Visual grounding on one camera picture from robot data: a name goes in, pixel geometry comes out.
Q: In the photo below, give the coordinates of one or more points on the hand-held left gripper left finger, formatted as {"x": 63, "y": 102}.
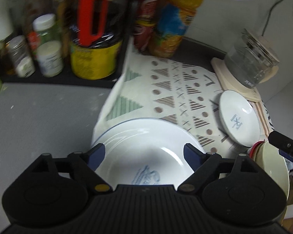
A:
{"x": 97, "y": 156}

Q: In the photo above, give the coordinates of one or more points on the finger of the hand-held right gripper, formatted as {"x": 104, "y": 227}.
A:
{"x": 289, "y": 145}

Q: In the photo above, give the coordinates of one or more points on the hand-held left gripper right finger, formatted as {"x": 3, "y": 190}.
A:
{"x": 191, "y": 156}

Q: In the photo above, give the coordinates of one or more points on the white plate with grey rings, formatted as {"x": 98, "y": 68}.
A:
{"x": 95, "y": 141}

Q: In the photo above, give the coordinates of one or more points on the pale green bowl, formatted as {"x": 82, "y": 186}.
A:
{"x": 273, "y": 168}
{"x": 258, "y": 154}

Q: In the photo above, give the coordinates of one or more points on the red bowl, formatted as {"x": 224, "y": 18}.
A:
{"x": 255, "y": 148}

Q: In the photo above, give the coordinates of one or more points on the large white plate blue print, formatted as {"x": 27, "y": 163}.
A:
{"x": 144, "y": 151}

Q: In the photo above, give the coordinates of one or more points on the small white plate blue print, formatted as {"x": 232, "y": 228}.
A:
{"x": 239, "y": 119}

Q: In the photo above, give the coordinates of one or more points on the patterned fringed table cloth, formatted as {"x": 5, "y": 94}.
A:
{"x": 141, "y": 90}

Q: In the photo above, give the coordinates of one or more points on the black metal shelf rack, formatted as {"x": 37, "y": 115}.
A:
{"x": 63, "y": 81}

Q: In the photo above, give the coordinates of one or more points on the cream kettle base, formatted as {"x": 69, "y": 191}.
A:
{"x": 230, "y": 80}

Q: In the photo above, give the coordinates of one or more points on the glass electric kettle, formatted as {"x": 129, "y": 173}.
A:
{"x": 251, "y": 61}

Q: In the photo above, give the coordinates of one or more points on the small clear spice jar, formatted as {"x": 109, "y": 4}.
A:
{"x": 20, "y": 58}

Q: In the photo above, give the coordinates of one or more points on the orange juice bottle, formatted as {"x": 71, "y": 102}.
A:
{"x": 171, "y": 29}

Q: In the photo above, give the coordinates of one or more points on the green label jar white lid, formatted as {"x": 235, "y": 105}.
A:
{"x": 45, "y": 26}

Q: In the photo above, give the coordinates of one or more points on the green label sauce bottle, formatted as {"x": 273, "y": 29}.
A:
{"x": 36, "y": 4}

